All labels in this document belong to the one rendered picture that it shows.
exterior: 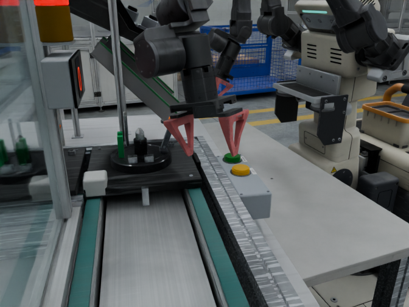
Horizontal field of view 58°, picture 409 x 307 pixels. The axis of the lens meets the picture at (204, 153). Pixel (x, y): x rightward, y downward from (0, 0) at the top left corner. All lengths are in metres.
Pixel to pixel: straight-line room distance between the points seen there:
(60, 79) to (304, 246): 0.55
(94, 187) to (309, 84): 0.85
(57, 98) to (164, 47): 0.17
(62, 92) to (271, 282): 0.40
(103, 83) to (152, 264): 4.30
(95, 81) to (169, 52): 4.26
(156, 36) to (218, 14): 9.46
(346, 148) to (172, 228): 0.79
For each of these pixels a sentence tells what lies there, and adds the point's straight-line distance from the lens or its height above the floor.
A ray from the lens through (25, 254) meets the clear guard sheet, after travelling 0.49.
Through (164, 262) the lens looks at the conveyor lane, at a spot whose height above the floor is 0.92.
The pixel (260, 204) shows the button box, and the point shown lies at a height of 0.93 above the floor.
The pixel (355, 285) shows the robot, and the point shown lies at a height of 0.28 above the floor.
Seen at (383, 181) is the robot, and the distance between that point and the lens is 1.40.
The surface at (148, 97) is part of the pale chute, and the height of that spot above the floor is 1.07.
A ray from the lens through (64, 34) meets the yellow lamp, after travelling 0.61.
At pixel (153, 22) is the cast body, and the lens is 1.23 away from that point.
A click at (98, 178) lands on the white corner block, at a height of 0.99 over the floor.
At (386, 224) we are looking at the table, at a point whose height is 0.86.
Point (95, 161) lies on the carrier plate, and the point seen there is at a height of 0.97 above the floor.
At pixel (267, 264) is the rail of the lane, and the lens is 0.58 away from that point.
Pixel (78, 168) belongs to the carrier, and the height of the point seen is 0.97.
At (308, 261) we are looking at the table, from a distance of 0.76.
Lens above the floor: 1.32
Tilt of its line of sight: 23 degrees down
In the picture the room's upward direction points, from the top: straight up
